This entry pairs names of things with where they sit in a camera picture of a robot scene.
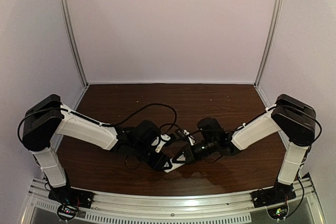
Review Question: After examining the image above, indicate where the left black cable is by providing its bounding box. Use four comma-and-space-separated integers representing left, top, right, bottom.
17, 103, 177, 169

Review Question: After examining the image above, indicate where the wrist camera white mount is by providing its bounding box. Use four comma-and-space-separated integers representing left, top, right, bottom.
175, 129, 196, 145
151, 134, 174, 153

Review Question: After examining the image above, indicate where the aluminium corner post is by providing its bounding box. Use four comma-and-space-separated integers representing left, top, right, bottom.
60, 0, 89, 88
254, 0, 284, 88

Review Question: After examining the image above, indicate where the white remote control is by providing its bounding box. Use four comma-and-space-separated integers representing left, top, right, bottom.
163, 155, 186, 173

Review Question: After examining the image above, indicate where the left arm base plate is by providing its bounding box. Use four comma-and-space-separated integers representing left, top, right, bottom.
48, 186, 95, 209

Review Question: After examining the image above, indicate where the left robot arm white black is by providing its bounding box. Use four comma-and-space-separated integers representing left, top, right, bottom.
17, 94, 173, 198

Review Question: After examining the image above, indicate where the circuit board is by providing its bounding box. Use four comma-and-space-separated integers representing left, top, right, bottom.
56, 204, 79, 221
267, 204, 289, 221

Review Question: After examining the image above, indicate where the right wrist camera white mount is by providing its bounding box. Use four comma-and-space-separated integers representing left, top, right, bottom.
175, 129, 196, 145

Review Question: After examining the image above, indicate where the right aluminium corner post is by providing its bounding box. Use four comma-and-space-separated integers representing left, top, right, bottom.
254, 0, 284, 88

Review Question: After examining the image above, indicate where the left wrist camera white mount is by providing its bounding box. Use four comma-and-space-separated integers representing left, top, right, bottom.
151, 134, 174, 153

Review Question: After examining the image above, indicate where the front aluminium rail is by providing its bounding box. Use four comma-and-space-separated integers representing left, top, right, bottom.
27, 179, 317, 223

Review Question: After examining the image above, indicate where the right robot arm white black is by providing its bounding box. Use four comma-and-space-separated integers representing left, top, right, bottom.
171, 94, 322, 201

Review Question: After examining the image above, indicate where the left aluminium corner post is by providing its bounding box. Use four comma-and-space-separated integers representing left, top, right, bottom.
60, 0, 89, 88

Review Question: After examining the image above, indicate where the right circuit board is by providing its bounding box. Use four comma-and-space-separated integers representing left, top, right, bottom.
267, 204, 289, 221

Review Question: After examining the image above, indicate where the left circuit board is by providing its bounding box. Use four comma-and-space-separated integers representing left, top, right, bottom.
56, 204, 79, 221

